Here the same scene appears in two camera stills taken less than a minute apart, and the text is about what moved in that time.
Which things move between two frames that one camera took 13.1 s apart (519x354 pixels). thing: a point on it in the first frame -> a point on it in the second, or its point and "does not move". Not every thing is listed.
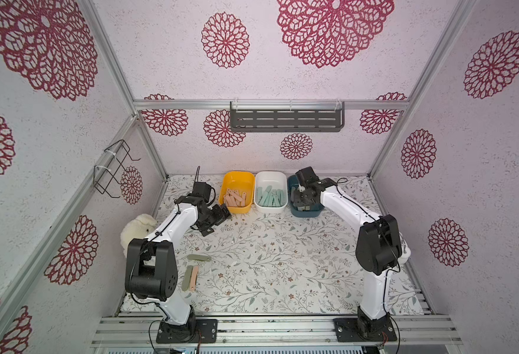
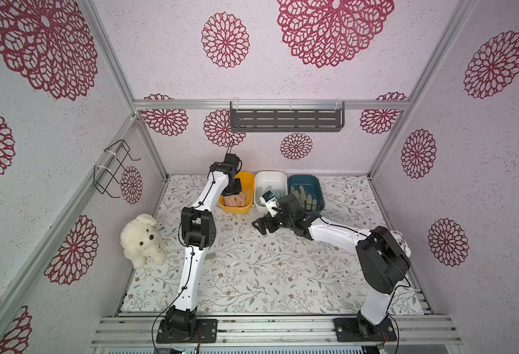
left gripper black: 221,217 -> 237,190
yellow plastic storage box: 242,181 does not move
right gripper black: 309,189 -> 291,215
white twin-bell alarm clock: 406,251 does not move
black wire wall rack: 103,175 does not move
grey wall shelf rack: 287,116 does not move
